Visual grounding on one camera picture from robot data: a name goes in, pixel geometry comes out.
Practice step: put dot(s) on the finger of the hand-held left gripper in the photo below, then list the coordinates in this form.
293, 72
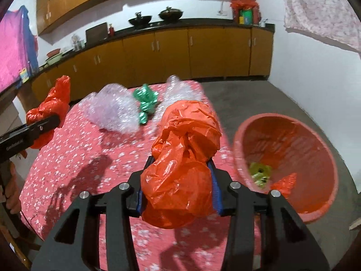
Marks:
45, 125

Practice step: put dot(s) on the black pot with lid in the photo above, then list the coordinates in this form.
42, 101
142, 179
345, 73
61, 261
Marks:
170, 14

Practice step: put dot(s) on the red basin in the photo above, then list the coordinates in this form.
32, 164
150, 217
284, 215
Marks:
53, 53

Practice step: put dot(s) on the pink and blue cloth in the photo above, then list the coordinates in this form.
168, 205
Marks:
14, 48

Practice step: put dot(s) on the white wall outlet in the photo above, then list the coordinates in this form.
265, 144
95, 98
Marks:
222, 12

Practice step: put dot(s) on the shiny green foil bag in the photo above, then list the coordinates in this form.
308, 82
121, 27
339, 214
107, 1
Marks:
145, 101

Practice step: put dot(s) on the clear jar with plastic bag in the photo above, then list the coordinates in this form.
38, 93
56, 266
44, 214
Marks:
77, 43

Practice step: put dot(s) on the wooden cabinets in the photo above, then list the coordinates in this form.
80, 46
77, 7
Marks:
208, 53
65, 0

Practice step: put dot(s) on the red floral tablecloth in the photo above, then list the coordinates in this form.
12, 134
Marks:
93, 152

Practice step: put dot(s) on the green basin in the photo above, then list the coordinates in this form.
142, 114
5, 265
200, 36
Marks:
53, 59

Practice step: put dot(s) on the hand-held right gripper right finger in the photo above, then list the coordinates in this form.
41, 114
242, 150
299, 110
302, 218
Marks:
216, 192

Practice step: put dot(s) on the red bottle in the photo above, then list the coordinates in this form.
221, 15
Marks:
111, 30

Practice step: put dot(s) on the red bag with boxes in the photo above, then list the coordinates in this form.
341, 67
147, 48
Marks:
244, 3

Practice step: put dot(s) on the cream wooden frame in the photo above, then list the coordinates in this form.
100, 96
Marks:
356, 223

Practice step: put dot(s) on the red plastic basket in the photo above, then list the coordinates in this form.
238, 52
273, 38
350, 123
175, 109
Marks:
304, 152

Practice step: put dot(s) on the brown cutting board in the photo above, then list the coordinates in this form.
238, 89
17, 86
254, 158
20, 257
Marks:
96, 32

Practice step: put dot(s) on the small clear bubble wrap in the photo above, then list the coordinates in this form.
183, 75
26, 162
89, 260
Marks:
180, 91

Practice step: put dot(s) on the large clear bubble wrap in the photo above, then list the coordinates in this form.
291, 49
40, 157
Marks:
112, 110

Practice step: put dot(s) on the black wok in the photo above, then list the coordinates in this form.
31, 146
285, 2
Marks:
139, 21

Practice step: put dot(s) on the pink floral hanging sheet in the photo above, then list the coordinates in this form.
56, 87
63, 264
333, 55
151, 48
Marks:
318, 5

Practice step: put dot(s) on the yellow-green plastic bag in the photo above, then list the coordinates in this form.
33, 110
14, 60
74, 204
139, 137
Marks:
259, 172

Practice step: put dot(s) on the wooden lower cabinets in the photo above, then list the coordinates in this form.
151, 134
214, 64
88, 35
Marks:
208, 53

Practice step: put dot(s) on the black kitchen countertop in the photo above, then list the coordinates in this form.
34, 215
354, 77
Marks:
197, 24

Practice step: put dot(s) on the green box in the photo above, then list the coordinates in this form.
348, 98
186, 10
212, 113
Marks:
246, 15

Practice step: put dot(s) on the person's left hand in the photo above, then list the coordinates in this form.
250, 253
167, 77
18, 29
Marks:
14, 192

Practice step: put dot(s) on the red plastic bag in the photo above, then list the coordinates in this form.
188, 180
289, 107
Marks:
50, 104
183, 169
286, 185

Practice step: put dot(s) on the wooden upper cabinets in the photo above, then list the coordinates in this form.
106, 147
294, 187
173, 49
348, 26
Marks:
65, 0

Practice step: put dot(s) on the white mug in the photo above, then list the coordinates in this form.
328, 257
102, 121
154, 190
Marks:
262, 24

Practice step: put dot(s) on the small colourful packet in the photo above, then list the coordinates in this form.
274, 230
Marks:
24, 74

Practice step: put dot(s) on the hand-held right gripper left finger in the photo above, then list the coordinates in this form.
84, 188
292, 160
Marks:
134, 189

